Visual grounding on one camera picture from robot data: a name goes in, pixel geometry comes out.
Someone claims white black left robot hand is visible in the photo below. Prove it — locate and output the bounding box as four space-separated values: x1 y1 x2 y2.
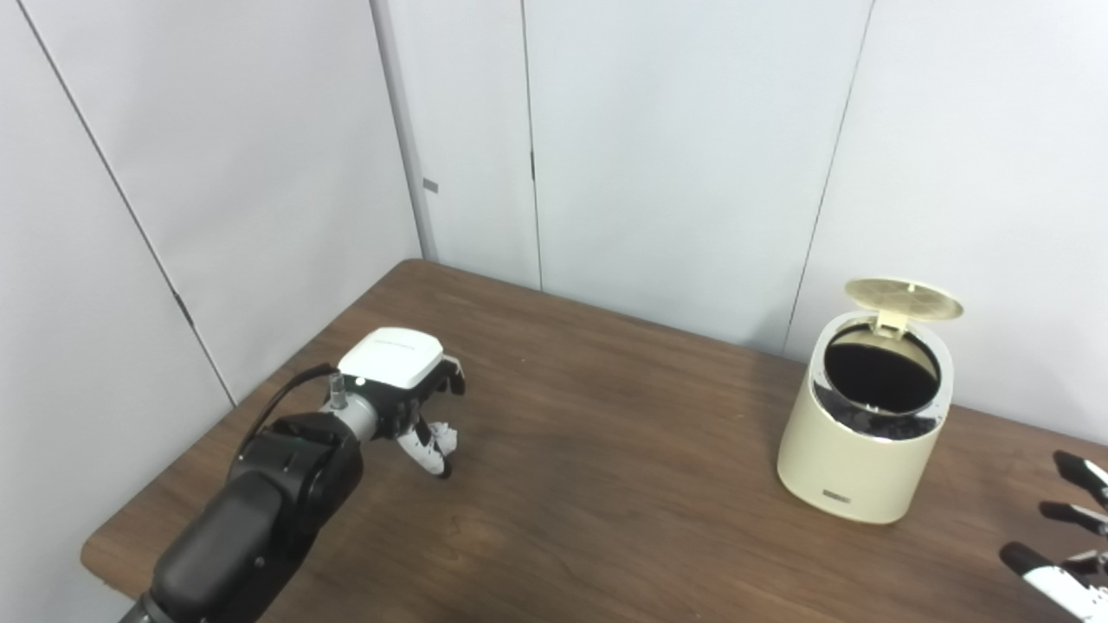
338 327 466 479

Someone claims black bin liner bag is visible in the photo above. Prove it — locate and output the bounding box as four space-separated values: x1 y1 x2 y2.
814 324 944 442

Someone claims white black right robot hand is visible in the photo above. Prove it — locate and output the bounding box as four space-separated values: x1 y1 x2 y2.
1000 450 1108 623

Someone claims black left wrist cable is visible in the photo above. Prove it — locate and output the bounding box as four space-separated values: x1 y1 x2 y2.
235 363 340 459

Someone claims grey wall corner post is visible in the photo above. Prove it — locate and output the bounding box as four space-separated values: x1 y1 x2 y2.
370 0 438 262

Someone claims cream-colored trash bin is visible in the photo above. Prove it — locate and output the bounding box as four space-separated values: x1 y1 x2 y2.
776 277 964 524

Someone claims round cream bin lid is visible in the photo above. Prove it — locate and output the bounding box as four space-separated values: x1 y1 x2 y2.
845 278 964 337

